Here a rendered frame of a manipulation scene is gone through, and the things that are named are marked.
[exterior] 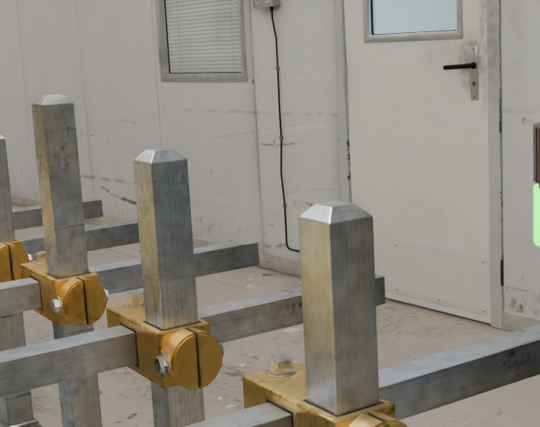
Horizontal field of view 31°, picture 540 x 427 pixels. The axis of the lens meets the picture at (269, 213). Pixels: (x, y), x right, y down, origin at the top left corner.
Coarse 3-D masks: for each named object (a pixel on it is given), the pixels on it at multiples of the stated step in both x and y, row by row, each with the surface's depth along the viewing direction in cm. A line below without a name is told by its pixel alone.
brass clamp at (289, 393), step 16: (304, 368) 71; (256, 384) 69; (272, 384) 68; (288, 384) 68; (304, 384) 68; (256, 400) 69; (272, 400) 67; (288, 400) 65; (304, 400) 65; (384, 400) 64; (304, 416) 64; (320, 416) 62; (336, 416) 62; (352, 416) 62; (368, 416) 62; (384, 416) 62
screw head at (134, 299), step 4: (128, 292) 91; (132, 292) 91; (136, 292) 91; (140, 292) 91; (128, 296) 91; (132, 296) 90; (136, 296) 90; (140, 296) 91; (128, 300) 91; (132, 300) 90; (136, 300) 91; (140, 300) 91; (128, 304) 91; (132, 304) 90; (136, 304) 91; (140, 304) 91; (144, 304) 91
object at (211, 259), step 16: (240, 240) 124; (208, 256) 118; (224, 256) 120; (240, 256) 121; (256, 256) 122; (96, 272) 110; (112, 272) 112; (128, 272) 113; (208, 272) 119; (0, 288) 105; (16, 288) 106; (32, 288) 107; (112, 288) 112; (128, 288) 113; (0, 304) 105; (16, 304) 106; (32, 304) 107
